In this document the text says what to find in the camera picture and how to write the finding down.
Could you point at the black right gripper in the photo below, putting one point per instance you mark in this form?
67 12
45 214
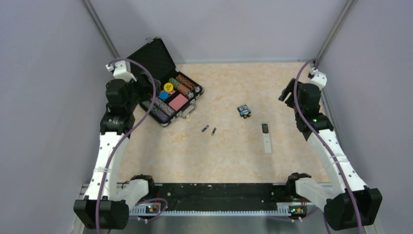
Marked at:
286 92

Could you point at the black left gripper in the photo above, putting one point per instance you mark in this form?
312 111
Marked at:
147 90

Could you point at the white remote control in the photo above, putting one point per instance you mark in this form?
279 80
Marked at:
266 139

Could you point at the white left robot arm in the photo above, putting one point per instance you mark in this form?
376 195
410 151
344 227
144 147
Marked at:
102 206

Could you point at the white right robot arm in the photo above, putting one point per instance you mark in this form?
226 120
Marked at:
350 198

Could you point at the blue poker chip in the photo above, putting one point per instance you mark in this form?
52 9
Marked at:
163 95

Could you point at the yellow poker chip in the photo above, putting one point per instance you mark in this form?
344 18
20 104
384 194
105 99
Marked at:
168 87

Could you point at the black poker chip case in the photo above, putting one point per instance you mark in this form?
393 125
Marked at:
155 57

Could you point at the pink card deck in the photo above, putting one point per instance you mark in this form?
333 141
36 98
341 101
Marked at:
178 102

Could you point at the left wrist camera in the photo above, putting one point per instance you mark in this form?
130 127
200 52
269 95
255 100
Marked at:
121 70

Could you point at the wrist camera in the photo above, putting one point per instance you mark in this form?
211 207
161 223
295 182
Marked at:
317 78
121 70

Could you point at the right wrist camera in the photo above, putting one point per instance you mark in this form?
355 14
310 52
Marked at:
317 78

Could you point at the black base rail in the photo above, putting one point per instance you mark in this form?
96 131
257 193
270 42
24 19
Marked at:
223 199

